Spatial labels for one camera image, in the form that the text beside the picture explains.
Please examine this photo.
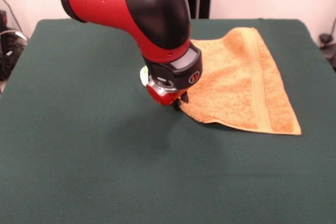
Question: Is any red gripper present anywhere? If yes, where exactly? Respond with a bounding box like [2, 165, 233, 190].
[146, 81, 190, 112]

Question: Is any orange terry towel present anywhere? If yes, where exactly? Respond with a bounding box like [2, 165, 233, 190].
[140, 26, 302, 136]

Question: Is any dark green table cloth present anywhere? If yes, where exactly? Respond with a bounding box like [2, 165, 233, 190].
[0, 18, 336, 224]

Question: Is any small black adapter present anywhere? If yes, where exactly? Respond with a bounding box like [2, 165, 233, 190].
[319, 33, 332, 49]

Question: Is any black device with red light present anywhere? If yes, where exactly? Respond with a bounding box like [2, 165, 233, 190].
[0, 10, 8, 29]

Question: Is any black cable bundle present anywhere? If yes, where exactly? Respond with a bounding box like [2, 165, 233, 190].
[0, 27, 28, 81]

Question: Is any thin grey cable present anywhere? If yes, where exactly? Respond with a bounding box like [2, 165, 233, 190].
[0, 0, 23, 35]

